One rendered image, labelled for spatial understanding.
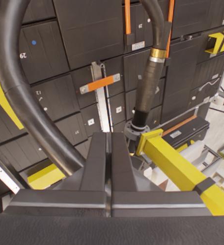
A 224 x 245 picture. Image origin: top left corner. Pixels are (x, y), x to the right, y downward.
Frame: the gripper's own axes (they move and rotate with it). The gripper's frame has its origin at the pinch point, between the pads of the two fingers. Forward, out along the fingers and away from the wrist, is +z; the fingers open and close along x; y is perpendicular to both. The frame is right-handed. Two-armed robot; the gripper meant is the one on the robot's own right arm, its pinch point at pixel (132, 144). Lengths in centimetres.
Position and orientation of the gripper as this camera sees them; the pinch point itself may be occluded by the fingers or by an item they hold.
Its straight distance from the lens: 62.4
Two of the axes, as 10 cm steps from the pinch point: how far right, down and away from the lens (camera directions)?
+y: -1.4, 8.3, 5.5
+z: 4.8, -4.2, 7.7
